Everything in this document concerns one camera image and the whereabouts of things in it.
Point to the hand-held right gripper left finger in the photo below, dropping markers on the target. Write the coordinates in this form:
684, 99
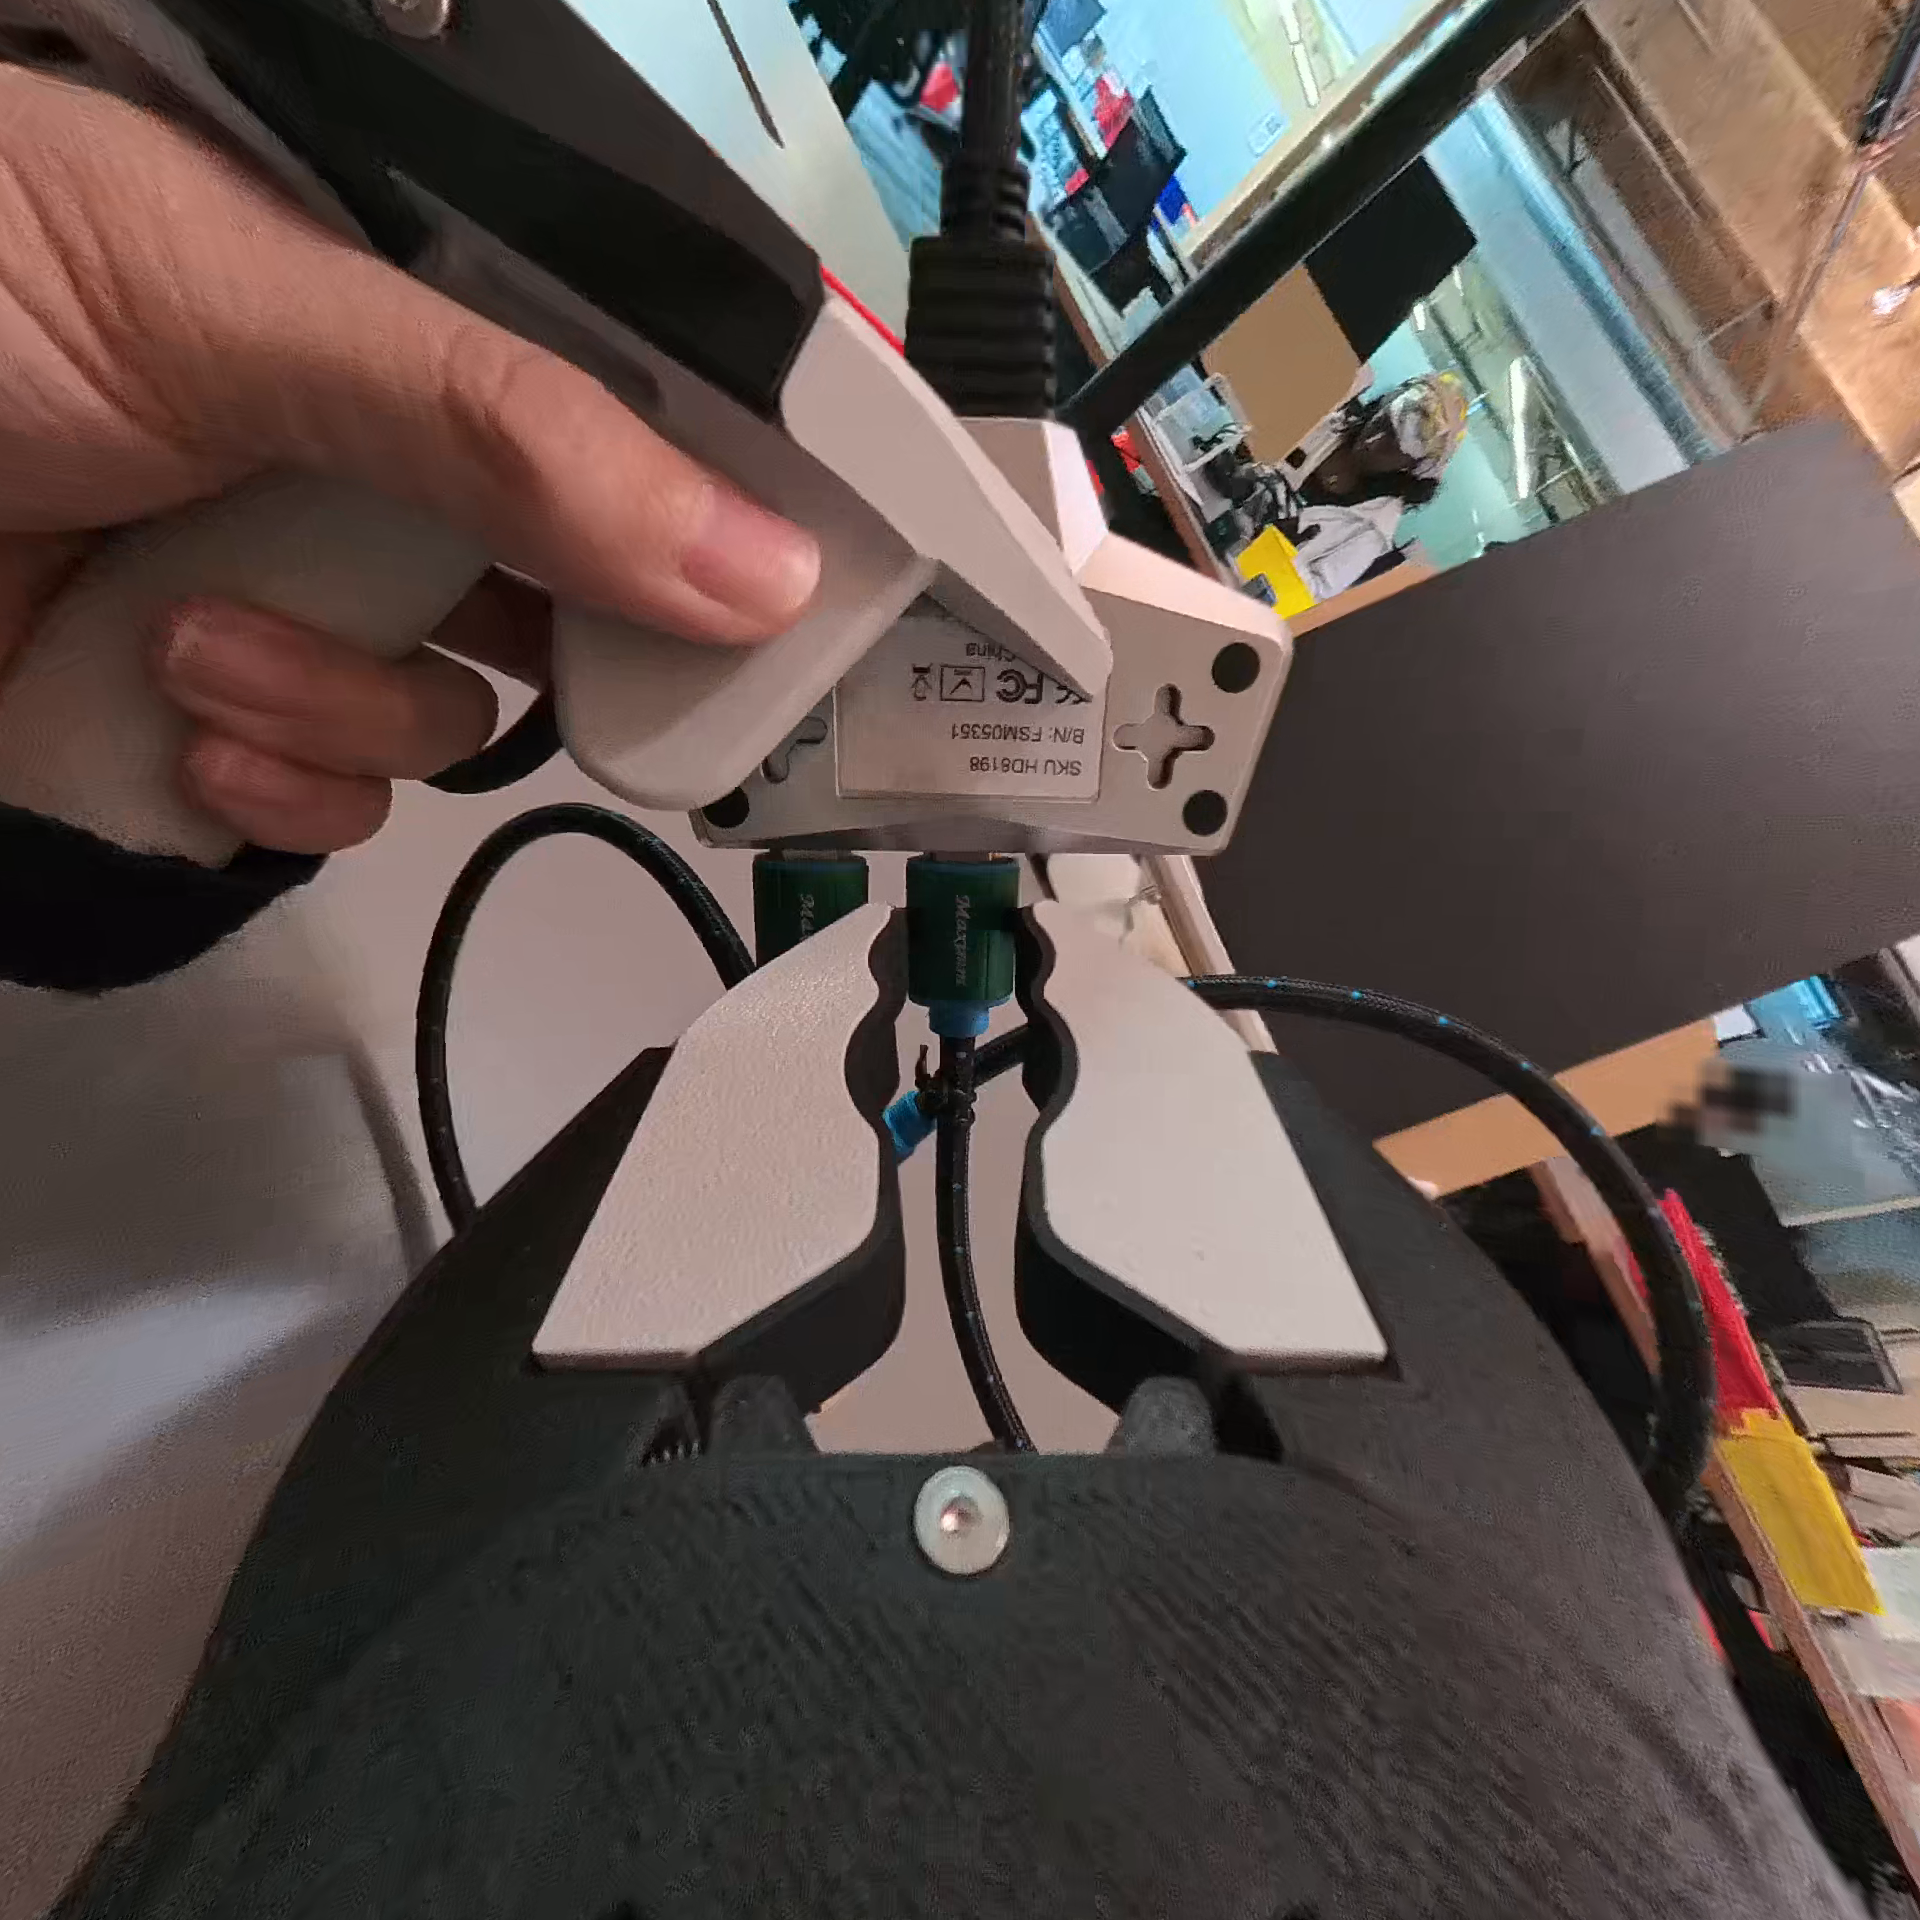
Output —
720, 1201

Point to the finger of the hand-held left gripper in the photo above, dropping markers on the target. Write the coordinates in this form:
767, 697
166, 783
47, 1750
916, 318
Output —
944, 494

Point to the yellow plastic piece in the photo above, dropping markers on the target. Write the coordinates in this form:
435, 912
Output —
1801, 1515

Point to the red crate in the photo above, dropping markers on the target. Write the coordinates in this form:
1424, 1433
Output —
1724, 1320

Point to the black panel with wooden edge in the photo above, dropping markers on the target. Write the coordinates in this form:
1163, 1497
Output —
1574, 751

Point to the person's left hand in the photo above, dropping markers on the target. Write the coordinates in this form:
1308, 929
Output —
301, 344

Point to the yellow bin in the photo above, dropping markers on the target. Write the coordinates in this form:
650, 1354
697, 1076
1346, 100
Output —
1275, 572

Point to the brown cardboard panel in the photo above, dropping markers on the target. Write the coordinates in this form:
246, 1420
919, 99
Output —
1282, 360

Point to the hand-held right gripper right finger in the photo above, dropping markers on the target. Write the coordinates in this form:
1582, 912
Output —
1185, 1201

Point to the black pole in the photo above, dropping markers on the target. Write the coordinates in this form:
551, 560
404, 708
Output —
1291, 224

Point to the small black panel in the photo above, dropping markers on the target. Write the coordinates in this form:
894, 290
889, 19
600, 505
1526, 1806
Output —
1389, 263

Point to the person's left forearm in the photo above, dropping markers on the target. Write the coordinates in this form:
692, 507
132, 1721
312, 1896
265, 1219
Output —
120, 930

